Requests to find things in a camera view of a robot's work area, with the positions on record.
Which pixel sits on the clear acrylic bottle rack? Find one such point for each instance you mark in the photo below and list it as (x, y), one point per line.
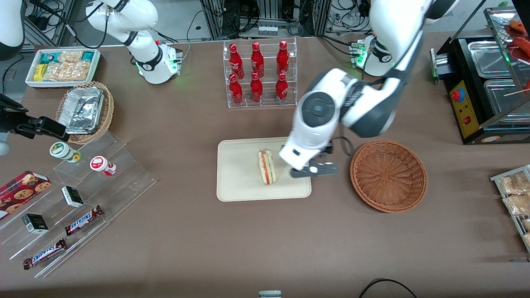
(267, 103)

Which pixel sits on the small clear cracker bag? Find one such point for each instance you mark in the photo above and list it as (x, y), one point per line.
(70, 56)

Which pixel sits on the wooden skewer stick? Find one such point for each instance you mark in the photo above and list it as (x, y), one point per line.
(515, 93)

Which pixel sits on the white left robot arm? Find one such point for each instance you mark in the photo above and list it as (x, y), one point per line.
(372, 103)

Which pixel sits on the stacked aluminium foil containers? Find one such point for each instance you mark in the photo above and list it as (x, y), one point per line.
(83, 109)

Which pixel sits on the Snickers chocolate bar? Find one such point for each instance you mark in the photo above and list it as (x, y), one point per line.
(83, 220)
(44, 253)

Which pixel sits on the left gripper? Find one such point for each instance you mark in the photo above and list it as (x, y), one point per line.
(328, 150)

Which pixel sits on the red plaid cookie box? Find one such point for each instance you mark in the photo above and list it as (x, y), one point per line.
(20, 190)

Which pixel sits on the red label yogurt bottle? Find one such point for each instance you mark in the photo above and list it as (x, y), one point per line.
(99, 164)

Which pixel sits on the white power strip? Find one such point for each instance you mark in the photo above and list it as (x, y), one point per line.
(268, 30)

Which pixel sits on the small grey device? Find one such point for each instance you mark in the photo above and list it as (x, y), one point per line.
(270, 294)

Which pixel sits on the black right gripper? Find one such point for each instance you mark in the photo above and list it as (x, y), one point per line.
(15, 123)

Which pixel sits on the triangular sandwich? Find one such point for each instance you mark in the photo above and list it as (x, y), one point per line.
(267, 167)

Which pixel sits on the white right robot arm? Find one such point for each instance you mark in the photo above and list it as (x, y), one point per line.
(145, 62)

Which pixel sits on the yellow snack pack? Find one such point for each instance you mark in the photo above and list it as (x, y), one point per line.
(39, 71)

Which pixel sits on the clear acrylic stepped shelf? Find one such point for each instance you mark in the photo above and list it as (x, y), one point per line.
(124, 182)

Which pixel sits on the black hot food display machine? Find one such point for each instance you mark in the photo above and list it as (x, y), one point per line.
(468, 111)

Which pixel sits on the light oval wicker basket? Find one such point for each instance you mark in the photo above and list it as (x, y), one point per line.
(107, 111)

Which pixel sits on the large clear cracker bag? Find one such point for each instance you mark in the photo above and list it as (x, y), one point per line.
(66, 71)

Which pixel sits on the cream rectangular serving tray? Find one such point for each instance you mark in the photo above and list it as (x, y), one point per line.
(240, 174)

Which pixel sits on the white rectangular snack bin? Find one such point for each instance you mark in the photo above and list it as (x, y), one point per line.
(29, 80)

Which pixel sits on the clear bag of snacks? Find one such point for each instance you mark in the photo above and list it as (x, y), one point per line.
(527, 239)
(517, 203)
(513, 184)
(526, 224)

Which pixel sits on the small black box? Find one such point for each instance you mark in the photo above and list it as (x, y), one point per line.
(73, 196)
(35, 223)

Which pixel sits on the brown round wicker basket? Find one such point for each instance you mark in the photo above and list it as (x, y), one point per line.
(389, 178)

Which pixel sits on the tray of packaged snacks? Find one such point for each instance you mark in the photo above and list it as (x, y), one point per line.
(497, 178)

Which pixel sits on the aluminium frame structure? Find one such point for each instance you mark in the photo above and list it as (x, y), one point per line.
(219, 20)

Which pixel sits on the teal snack pack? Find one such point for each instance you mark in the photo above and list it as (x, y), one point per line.
(47, 57)
(87, 55)

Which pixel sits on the red cola bottle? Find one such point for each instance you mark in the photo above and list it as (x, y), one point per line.
(257, 61)
(236, 92)
(283, 60)
(235, 62)
(282, 89)
(256, 90)

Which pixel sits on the green label yogurt bottle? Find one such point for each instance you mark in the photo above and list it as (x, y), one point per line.
(62, 150)

